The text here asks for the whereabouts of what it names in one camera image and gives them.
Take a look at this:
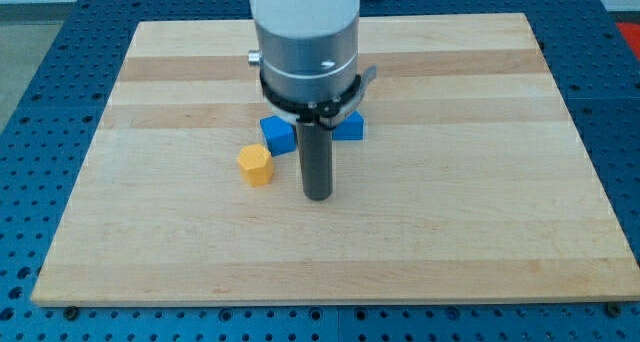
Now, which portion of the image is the black clamp with metal lever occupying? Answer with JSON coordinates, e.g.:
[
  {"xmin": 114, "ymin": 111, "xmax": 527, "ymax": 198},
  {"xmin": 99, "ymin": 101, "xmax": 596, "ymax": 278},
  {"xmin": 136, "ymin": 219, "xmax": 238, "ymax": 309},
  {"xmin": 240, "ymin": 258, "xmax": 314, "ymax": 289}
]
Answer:
[{"xmin": 260, "ymin": 65, "xmax": 378, "ymax": 130}]

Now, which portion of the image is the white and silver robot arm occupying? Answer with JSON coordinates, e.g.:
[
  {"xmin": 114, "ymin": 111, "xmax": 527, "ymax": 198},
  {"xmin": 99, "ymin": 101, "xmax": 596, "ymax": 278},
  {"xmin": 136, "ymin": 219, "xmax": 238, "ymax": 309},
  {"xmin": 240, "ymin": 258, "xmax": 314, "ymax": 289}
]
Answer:
[{"xmin": 249, "ymin": 0, "xmax": 360, "ymax": 103}]

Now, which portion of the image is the yellow hexagon block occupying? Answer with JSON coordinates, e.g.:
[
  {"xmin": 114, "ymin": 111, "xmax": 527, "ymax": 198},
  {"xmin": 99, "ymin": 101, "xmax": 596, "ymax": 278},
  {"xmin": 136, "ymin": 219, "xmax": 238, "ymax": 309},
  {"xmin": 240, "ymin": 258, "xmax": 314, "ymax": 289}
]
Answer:
[{"xmin": 237, "ymin": 144, "xmax": 274, "ymax": 187}]

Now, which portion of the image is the light wooden board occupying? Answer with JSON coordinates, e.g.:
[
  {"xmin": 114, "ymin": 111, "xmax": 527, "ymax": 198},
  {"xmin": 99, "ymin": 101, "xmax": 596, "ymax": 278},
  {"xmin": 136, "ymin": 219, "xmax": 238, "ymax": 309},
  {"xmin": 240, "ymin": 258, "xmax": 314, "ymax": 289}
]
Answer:
[{"xmin": 31, "ymin": 13, "xmax": 639, "ymax": 307}]

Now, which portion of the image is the blue cube block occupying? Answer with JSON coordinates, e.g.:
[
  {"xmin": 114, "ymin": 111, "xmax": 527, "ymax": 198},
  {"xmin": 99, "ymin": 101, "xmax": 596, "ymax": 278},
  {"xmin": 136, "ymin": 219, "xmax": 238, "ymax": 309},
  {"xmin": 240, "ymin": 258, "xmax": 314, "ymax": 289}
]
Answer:
[{"xmin": 259, "ymin": 116, "xmax": 297, "ymax": 156}]

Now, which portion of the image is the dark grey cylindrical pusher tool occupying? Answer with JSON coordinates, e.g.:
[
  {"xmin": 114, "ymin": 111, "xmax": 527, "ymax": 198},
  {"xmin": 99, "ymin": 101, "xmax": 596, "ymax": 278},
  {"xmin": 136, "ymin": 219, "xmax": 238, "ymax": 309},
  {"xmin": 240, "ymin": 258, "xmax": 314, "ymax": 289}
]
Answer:
[{"xmin": 296, "ymin": 124, "xmax": 333, "ymax": 201}]

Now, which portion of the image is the blue block behind tool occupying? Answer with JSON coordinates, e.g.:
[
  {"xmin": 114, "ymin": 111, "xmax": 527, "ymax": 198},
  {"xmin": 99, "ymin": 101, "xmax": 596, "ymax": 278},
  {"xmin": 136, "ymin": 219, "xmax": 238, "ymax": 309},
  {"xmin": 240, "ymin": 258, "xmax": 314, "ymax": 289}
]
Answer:
[{"xmin": 332, "ymin": 111, "xmax": 365, "ymax": 141}]

